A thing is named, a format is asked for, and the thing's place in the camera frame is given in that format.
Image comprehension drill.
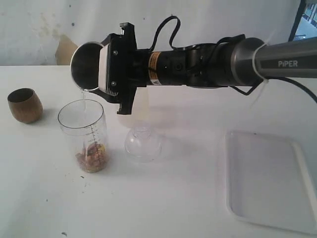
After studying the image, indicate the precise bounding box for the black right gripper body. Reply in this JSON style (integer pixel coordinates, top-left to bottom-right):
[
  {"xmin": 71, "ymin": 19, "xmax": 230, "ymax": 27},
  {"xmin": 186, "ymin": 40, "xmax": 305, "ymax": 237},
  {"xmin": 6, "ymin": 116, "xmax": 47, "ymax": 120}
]
[{"xmin": 107, "ymin": 22, "xmax": 147, "ymax": 115}]

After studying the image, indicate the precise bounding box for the frosted plastic cup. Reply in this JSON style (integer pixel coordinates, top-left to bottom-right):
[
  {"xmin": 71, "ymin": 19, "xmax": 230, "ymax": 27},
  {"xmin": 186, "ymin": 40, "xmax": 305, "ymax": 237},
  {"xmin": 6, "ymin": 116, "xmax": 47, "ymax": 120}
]
[{"xmin": 117, "ymin": 88, "xmax": 150, "ymax": 128}]

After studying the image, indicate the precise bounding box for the brown wooden cup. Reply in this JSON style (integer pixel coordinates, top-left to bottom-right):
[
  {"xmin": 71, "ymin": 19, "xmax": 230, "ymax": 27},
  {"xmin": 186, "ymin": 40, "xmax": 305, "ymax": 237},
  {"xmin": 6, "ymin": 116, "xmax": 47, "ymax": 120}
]
[{"xmin": 7, "ymin": 88, "xmax": 43, "ymax": 124}]

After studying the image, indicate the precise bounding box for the clear dome shaker lid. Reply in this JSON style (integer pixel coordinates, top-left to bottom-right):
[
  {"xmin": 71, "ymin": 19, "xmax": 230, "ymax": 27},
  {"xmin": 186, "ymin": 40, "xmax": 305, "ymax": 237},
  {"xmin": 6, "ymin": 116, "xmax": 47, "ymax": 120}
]
[{"xmin": 124, "ymin": 126, "xmax": 161, "ymax": 163}]

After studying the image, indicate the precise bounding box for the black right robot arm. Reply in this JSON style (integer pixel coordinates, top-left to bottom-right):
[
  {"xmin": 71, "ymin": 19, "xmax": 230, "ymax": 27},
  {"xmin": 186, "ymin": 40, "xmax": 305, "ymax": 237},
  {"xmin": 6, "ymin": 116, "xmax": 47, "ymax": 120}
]
[{"xmin": 90, "ymin": 24, "xmax": 317, "ymax": 115}]

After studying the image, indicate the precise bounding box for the clear measuring shaker cup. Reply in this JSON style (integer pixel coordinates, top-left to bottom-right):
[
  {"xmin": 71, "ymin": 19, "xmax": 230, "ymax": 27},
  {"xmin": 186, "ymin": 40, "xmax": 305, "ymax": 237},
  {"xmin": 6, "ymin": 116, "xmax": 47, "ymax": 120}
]
[{"xmin": 57, "ymin": 99, "xmax": 109, "ymax": 165}]

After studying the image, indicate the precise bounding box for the dark window frame post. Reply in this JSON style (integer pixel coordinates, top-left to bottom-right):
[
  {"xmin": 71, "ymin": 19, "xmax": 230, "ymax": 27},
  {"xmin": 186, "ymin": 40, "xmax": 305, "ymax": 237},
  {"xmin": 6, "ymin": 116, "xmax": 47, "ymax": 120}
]
[{"xmin": 288, "ymin": 0, "xmax": 307, "ymax": 42}]

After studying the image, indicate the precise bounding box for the clear plastic tray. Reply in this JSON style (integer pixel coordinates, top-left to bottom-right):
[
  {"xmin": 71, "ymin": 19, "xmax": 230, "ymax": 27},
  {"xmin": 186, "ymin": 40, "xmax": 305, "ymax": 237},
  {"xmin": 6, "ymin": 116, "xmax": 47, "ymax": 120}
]
[{"xmin": 225, "ymin": 131, "xmax": 317, "ymax": 236}]

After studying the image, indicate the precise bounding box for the black right cable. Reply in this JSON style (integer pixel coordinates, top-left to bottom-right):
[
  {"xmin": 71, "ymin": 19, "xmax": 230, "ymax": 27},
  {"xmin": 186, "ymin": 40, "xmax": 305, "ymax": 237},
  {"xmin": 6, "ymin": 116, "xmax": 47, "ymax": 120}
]
[{"xmin": 148, "ymin": 16, "xmax": 317, "ymax": 104}]

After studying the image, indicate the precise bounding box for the stainless steel cup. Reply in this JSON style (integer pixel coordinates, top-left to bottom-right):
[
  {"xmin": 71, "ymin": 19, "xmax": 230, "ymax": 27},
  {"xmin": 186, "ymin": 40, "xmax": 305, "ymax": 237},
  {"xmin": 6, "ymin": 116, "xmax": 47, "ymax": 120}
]
[{"xmin": 70, "ymin": 42, "xmax": 104, "ymax": 91}]

